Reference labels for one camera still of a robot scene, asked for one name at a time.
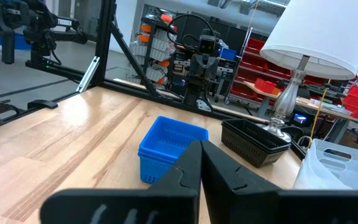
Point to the small blue box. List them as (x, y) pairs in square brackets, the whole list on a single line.
[(227, 53)]

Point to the clear plastic bin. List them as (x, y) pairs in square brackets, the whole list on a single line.
[(303, 174), (353, 174)]

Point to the silver corner bracket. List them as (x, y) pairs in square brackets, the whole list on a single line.
[(202, 105)]

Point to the black background robot arm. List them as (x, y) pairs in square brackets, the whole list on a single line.
[(42, 18)]

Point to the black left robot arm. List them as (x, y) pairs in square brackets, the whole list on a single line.
[(194, 90)]

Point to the red bin shelf rack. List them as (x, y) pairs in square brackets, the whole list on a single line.
[(253, 62)]

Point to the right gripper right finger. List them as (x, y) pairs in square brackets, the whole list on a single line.
[(291, 208)]

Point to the small red plastic bin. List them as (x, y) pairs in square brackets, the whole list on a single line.
[(264, 85)]

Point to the black device blue display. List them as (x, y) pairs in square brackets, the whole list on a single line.
[(300, 119)]

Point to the wooden background table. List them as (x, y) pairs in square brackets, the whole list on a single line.
[(309, 104)]

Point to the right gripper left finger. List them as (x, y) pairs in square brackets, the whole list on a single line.
[(120, 207)]

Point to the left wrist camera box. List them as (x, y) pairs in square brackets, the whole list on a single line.
[(207, 46)]

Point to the black aluminium table frame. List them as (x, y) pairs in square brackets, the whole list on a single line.
[(106, 37)]

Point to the grey parts shelf rack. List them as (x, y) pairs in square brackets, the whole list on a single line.
[(157, 46)]

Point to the blue slotted plastic basket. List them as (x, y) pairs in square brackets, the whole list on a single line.
[(154, 174), (166, 140), (148, 156)]

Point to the white shade silver lamp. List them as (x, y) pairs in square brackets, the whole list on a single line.
[(315, 31)]

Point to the black slotted plastic basket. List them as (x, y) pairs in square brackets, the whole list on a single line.
[(247, 152), (253, 133)]

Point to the silver aluminium profile bar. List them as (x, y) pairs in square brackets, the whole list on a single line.
[(87, 74)]

